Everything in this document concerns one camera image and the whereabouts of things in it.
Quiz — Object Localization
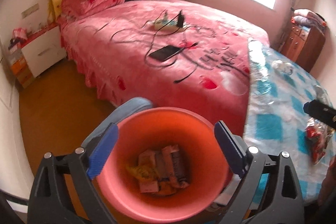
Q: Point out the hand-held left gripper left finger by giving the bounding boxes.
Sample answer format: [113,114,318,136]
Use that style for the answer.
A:
[28,123,120,224]

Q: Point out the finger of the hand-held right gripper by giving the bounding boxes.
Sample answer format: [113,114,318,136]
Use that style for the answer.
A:
[303,99,336,125]

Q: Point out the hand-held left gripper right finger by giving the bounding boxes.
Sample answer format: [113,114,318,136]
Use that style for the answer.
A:
[214,120,305,224]

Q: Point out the silver wrapper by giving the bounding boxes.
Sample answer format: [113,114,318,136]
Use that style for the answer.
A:
[313,84,330,105]

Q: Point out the red and black foil bag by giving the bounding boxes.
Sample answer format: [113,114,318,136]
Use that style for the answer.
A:
[305,119,336,165]

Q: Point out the pale packet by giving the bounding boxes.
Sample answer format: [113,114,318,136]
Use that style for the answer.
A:
[139,179,160,193]
[138,150,163,170]

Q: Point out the torn white black package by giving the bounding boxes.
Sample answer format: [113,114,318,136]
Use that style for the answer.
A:
[161,145,190,188]

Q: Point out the white wrapper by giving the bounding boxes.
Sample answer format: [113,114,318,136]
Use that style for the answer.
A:
[271,59,294,75]

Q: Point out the orange plastic bin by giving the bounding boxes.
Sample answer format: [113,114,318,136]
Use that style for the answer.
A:
[95,107,233,224]

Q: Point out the light blue stool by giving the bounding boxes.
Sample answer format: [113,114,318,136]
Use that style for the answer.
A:
[81,97,154,151]

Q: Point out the brown wooden cabinet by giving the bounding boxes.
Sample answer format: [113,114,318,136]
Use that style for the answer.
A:
[280,18,327,73]

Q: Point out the folded blankets pile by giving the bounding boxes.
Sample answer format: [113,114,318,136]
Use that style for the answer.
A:
[291,9,328,28]

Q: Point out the bed with pink cover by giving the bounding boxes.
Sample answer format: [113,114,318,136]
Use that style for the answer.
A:
[56,0,271,135]

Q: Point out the black phone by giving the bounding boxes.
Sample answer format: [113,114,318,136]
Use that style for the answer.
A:
[149,45,185,62]

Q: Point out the stacked orange cardboard boxes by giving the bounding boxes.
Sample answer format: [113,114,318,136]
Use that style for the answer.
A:
[7,48,36,88]

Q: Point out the white nightstand with red top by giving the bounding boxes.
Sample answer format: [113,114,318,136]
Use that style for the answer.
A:
[20,25,67,78]

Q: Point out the white power strip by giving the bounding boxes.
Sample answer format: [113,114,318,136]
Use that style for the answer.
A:
[153,20,185,31]

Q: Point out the red gift bag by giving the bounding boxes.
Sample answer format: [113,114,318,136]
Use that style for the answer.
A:
[10,28,28,50]

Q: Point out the folded pink blanket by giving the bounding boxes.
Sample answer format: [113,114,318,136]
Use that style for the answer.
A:
[60,0,128,21]

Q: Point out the wall switch plate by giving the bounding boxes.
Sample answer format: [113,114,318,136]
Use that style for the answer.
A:
[21,3,40,18]

